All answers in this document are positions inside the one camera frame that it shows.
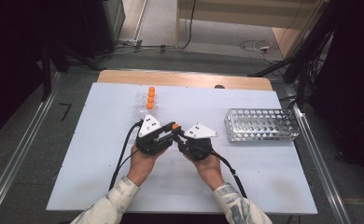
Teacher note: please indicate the aluminium floor rail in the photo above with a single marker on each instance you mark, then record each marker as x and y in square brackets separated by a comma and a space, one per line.
[21, 144]
[321, 168]

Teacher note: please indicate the person's right hand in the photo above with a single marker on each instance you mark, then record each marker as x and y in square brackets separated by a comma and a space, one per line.
[209, 172]

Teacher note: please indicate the black metal stand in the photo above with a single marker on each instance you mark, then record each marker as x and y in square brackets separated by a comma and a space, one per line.
[46, 71]

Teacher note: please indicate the black cabinet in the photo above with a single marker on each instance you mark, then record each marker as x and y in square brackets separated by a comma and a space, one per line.
[102, 25]

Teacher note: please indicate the dark round knob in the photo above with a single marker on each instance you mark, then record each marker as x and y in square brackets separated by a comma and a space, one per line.
[219, 86]

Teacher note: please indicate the perforated metal tube rack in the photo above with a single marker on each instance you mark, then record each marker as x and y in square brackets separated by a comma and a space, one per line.
[264, 124]

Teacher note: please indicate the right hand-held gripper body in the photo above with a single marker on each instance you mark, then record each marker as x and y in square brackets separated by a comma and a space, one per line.
[197, 147]

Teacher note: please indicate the grey power strip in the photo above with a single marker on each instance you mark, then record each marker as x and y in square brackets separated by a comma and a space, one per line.
[130, 41]

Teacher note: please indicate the light wooden cabinet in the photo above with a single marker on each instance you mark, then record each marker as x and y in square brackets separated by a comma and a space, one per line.
[233, 15]

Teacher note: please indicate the dark curtain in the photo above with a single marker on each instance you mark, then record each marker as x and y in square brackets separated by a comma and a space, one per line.
[357, 77]
[9, 62]

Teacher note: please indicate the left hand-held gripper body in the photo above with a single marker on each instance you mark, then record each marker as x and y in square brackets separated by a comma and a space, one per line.
[152, 144]

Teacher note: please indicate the person's left hand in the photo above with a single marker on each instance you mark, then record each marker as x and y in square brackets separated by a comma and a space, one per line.
[141, 168]

